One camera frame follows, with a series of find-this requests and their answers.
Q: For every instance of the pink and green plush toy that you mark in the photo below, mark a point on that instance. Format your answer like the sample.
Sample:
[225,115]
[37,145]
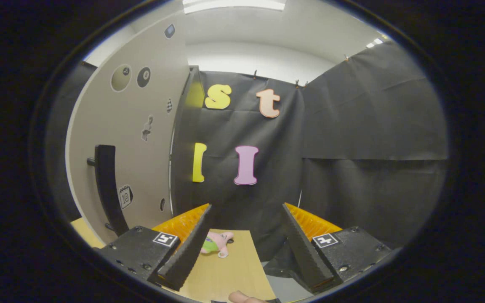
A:
[213,245]

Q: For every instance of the small ceiling light panel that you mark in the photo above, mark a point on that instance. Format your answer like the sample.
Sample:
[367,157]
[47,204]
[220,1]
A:
[374,42]

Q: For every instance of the grey shoe cabinet door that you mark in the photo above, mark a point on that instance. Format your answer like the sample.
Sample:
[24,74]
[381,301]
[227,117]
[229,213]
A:
[141,168]

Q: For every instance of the large ceiling light panel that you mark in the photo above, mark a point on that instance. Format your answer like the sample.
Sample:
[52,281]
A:
[234,5]

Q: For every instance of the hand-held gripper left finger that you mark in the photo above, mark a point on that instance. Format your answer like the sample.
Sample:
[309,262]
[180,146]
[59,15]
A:
[187,248]

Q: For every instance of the black backdrop cloth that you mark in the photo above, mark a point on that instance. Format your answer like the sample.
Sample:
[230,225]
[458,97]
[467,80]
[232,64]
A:
[373,126]

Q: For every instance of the grey shoe cabinet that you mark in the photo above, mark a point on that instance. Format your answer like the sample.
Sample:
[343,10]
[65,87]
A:
[181,147]

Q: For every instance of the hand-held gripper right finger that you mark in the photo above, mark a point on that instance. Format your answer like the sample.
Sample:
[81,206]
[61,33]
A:
[303,248]

